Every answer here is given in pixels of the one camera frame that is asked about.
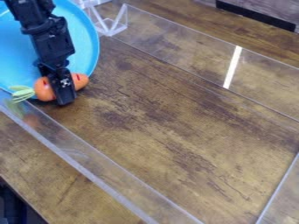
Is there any clear acrylic front wall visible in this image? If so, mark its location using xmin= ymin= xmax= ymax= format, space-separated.
xmin=0 ymin=88 xmax=203 ymax=224

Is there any clear acrylic right wall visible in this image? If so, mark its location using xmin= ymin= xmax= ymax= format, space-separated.
xmin=257 ymin=153 xmax=299 ymax=224

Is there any blue round tray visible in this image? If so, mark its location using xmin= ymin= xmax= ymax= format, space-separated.
xmin=0 ymin=0 xmax=101 ymax=92

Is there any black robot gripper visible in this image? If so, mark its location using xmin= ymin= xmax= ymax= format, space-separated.
xmin=4 ymin=0 xmax=76 ymax=105

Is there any clear acrylic back wall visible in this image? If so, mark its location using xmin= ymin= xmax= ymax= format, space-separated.
xmin=72 ymin=0 xmax=299 ymax=121

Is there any black bar at table edge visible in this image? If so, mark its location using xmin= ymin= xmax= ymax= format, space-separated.
xmin=217 ymin=0 xmax=297 ymax=32

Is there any clear acrylic wall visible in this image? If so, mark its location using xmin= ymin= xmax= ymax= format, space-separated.
xmin=257 ymin=153 xmax=299 ymax=224
xmin=72 ymin=0 xmax=299 ymax=121
xmin=0 ymin=88 xmax=203 ymax=224

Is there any orange toy carrot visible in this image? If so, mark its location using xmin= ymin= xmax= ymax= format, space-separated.
xmin=8 ymin=73 xmax=90 ymax=102

